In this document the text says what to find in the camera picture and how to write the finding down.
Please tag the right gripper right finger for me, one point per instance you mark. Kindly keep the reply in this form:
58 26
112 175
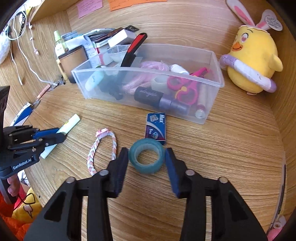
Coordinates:
232 219

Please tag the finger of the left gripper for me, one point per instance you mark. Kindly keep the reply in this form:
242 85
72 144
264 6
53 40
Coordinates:
41 133
52 139

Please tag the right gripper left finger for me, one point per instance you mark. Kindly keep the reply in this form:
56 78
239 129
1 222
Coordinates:
61 217

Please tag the light blue white tube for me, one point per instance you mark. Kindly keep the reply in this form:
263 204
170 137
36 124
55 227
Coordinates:
94 80

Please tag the teal tape roll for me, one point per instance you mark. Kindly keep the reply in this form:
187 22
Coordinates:
147 156

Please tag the red black lint brush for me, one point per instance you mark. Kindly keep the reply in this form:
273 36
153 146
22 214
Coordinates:
129 58

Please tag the blue staples box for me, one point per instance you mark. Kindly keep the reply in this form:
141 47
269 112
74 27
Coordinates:
156 127

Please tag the purple black spray bottle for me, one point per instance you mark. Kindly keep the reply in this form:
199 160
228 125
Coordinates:
160 100

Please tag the white bandage roll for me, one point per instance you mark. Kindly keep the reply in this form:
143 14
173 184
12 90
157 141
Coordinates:
159 83

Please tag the cream lip balm tube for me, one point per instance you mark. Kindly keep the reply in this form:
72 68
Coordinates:
201 102

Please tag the white pill bottle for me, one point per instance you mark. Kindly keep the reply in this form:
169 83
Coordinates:
175 68

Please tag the pink scissors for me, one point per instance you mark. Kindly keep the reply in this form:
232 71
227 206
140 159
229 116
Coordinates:
186 90

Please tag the green glass bottle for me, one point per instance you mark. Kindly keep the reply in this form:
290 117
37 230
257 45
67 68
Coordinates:
109 85

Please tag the person left hand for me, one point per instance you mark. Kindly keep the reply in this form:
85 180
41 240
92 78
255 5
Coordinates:
14 185

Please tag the pink pen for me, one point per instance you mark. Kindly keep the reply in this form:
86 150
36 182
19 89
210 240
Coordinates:
44 90

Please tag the pink toy paw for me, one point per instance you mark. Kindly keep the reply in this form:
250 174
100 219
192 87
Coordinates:
276 228

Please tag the brown lidded mug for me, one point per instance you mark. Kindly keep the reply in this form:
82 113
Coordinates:
71 59

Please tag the green spray bottle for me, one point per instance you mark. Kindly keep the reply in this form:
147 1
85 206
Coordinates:
60 45

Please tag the white fluffy bag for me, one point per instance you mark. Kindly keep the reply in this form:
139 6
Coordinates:
5 45

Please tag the stack of books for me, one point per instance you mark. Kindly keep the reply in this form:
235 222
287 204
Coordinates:
96 46

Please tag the white box on books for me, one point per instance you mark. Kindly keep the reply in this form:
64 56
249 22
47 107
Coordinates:
121 38

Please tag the pink sticky note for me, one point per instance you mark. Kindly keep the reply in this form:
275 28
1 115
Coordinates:
86 7

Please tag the clear plastic storage bin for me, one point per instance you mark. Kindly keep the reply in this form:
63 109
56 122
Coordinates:
153 60

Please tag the orange sticky note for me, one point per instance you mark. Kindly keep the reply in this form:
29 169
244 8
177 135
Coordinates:
120 4

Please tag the yellow chick plush toy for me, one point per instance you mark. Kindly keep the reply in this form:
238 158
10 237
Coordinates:
253 57

